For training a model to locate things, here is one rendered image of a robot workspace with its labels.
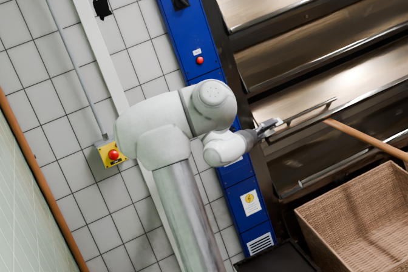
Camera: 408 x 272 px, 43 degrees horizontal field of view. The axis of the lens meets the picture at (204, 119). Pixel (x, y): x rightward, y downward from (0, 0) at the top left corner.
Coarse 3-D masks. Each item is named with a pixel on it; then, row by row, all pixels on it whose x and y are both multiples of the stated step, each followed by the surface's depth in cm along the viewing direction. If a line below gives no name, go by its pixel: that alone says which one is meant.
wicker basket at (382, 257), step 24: (384, 168) 248; (336, 192) 242; (384, 192) 248; (312, 216) 238; (336, 216) 241; (360, 216) 245; (384, 216) 248; (312, 240) 230; (336, 240) 242; (360, 240) 244; (384, 240) 238; (336, 264) 216; (360, 264) 229; (384, 264) 225
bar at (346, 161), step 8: (392, 136) 203; (400, 136) 203; (360, 152) 199; (368, 152) 200; (344, 160) 198; (352, 160) 198; (328, 168) 196; (336, 168) 197; (312, 176) 195; (320, 176) 195; (304, 184) 194
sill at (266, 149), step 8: (400, 88) 244; (376, 96) 241; (384, 96) 242; (392, 96) 244; (360, 104) 239; (368, 104) 240; (344, 112) 237; (352, 112) 238; (336, 120) 237; (312, 128) 233; (320, 128) 235; (296, 136) 232; (304, 136) 233; (264, 144) 230; (272, 144) 228; (280, 144) 230; (288, 144) 231; (264, 152) 228
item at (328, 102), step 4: (328, 100) 220; (332, 100) 220; (320, 104) 219; (324, 104) 219; (328, 104) 223; (312, 108) 218; (316, 108) 218; (300, 112) 217; (304, 112) 217; (308, 112) 218; (292, 116) 216; (296, 116) 216; (300, 116) 217; (284, 120) 215; (288, 120) 215; (280, 124) 215; (288, 124) 219; (272, 128) 214
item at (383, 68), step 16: (384, 48) 239; (400, 48) 240; (352, 64) 235; (368, 64) 235; (384, 64) 235; (400, 64) 236; (304, 80) 231; (320, 80) 231; (336, 80) 231; (352, 80) 231; (368, 80) 232; (384, 80) 232; (272, 96) 227; (288, 96) 227; (304, 96) 227; (320, 96) 227; (336, 96) 228; (352, 96) 228; (256, 112) 223; (272, 112) 223; (288, 112) 223; (320, 112) 224; (288, 128) 220; (304, 128) 221
